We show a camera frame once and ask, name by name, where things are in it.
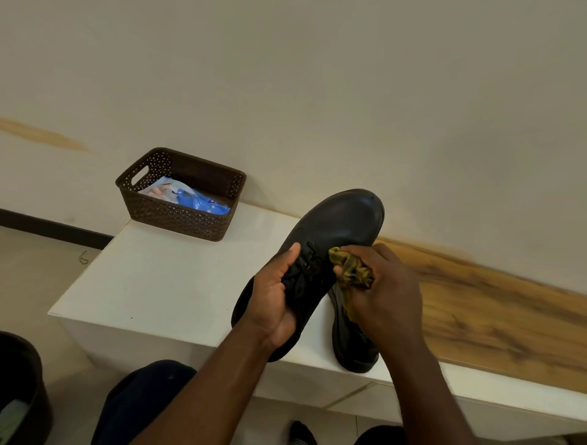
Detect person's left hand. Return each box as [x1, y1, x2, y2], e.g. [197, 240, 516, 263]
[239, 241, 303, 353]

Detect person's right hand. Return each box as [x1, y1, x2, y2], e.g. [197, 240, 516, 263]
[333, 243, 424, 351]

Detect yellow checked cloth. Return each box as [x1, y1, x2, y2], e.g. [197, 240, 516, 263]
[328, 246, 375, 325]

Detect black leather shoe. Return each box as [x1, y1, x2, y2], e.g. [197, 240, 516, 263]
[327, 284, 381, 375]
[231, 188, 386, 364]

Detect person's left forearm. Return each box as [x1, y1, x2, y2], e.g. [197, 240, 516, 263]
[130, 320, 276, 445]

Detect person's right forearm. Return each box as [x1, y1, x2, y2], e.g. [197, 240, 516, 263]
[380, 337, 480, 445]

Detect person's black worn shoe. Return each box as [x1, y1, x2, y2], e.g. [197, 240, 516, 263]
[288, 421, 319, 445]

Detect person's dark trousers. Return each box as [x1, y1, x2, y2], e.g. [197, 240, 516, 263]
[90, 359, 409, 445]

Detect wooden board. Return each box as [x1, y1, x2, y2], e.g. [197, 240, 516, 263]
[374, 236, 587, 395]

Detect brown perforated plastic basket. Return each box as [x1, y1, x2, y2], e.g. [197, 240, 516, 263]
[115, 147, 248, 243]

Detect blue and white plastic packet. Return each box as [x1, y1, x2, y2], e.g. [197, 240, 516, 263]
[138, 175, 232, 217]

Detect black bucket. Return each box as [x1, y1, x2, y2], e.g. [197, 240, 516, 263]
[0, 331, 54, 445]

